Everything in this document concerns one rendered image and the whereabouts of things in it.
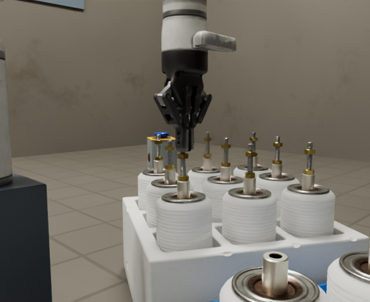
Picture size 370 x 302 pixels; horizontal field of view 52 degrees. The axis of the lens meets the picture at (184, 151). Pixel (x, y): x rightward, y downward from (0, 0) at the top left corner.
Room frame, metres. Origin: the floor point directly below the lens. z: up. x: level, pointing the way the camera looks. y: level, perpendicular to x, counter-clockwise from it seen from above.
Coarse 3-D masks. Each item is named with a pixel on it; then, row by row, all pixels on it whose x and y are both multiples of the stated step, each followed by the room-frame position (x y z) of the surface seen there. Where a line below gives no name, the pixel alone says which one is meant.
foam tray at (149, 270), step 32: (128, 224) 0.78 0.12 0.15; (128, 256) 0.79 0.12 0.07; (160, 256) 0.55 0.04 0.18; (192, 256) 0.55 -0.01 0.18; (224, 256) 0.56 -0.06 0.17; (256, 256) 0.57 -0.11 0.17; (288, 256) 0.59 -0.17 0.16; (320, 256) 0.60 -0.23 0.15; (160, 288) 0.53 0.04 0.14; (192, 288) 0.55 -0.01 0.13
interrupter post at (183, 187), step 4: (188, 180) 0.62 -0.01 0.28; (180, 184) 0.61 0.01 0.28; (184, 184) 0.61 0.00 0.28; (188, 184) 0.62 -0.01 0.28; (180, 188) 0.61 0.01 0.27; (184, 188) 0.61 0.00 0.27; (188, 188) 0.62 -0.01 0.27; (180, 192) 0.61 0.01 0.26; (184, 192) 0.61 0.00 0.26; (188, 192) 0.62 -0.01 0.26; (180, 196) 0.61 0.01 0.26; (184, 196) 0.61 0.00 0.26; (188, 196) 0.62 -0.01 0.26
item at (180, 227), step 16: (160, 208) 0.59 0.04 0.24; (176, 208) 0.58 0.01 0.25; (192, 208) 0.58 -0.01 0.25; (208, 208) 0.60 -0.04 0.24; (160, 224) 0.60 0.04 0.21; (176, 224) 0.58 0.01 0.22; (192, 224) 0.58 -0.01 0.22; (208, 224) 0.60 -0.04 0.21; (160, 240) 0.60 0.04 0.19; (176, 240) 0.58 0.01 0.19; (192, 240) 0.58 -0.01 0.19; (208, 240) 0.60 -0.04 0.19
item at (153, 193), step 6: (150, 186) 0.72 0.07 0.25; (192, 186) 0.73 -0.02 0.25; (150, 192) 0.71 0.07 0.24; (156, 192) 0.70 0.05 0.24; (162, 192) 0.69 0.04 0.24; (168, 192) 0.69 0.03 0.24; (150, 198) 0.71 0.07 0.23; (156, 198) 0.70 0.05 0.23; (150, 204) 0.71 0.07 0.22; (150, 210) 0.71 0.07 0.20; (150, 216) 0.71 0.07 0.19; (150, 222) 0.71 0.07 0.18; (156, 222) 0.70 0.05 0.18
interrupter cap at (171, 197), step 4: (172, 192) 0.65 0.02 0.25; (176, 192) 0.65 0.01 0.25; (192, 192) 0.65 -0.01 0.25; (196, 192) 0.65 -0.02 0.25; (200, 192) 0.64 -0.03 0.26; (164, 196) 0.63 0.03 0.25; (168, 196) 0.62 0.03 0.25; (172, 196) 0.63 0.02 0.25; (176, 196) 0.64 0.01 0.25; (192, 196) 0.63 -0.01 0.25; (196, 196) 0.63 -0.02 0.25; (200, 196) 0.62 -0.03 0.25; (204, 196) 0.62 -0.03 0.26; (164, 200) 0.60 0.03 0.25; (168, 200) 0.60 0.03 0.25; (172, 200) 0.59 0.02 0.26; (176, 200) 0.60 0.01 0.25; (180, 200) 0.60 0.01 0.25; (184, 200) 0.60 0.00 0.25; (188, 200) 0.59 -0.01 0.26; (192, 200) 0.59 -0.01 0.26; (196, 200) 0.59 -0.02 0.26; (200, 200) 0.60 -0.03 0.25
